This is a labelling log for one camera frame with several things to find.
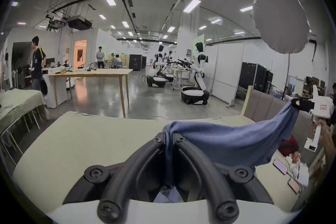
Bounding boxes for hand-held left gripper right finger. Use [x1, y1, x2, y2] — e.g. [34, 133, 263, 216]
[173, 134, 274, 222]

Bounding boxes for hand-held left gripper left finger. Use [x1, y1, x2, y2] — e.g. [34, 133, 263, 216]
[62, 132, 168, 222]

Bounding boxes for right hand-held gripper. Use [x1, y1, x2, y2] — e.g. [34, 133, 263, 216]
[291, 85, 334, 152]

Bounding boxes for blue shirt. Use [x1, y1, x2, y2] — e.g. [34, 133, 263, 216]
[153, 101, 300, 204]

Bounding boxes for person's right hand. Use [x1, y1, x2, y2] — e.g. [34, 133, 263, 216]
[314, 117, 332, 145]

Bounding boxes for red bag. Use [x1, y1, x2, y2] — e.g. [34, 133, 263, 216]
[278, 135, 299, 157]

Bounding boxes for padded beige headboard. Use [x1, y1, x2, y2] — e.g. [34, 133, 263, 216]
[241, 86, 324, 166]

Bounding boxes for pink phone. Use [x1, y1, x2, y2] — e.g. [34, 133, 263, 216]
[273, 158, 289, 175]
[288, 178, 301, 194]

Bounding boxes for black cabinets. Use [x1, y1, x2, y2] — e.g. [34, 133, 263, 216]
[241, 61, 274, 95]

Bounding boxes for round grey studio lamp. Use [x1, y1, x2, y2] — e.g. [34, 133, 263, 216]
[251, 0, 311, 99]

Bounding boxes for wooden table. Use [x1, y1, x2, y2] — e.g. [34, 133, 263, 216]
[48, 68, 134, 118]

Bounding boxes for white washing machine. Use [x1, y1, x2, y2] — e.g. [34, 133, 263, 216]
[39, 73, 68, 109]

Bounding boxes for white humanoid robot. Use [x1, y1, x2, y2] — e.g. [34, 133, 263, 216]
[181, 42, 211, 106]
[146, 45, 175, 88]

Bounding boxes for black cabinet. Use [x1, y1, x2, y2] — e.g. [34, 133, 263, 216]
[128, 54, 147, 71]

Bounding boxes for table with pale green sheet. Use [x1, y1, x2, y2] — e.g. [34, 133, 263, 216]
[0, 89, 48, 166]

